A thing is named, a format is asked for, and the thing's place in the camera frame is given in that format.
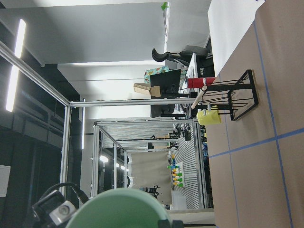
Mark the black wire cup rack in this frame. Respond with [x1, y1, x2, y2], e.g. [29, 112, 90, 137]
[190, 69, 259, 121]

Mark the red cylinder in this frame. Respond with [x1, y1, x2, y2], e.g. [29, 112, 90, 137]
[187, 77, 216, 88]

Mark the yellow plastic cup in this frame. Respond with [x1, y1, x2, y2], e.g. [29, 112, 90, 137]
[197, 105, 222, 125]

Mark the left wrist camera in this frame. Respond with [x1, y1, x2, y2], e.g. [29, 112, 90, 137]
[24, 182, 89, 228]

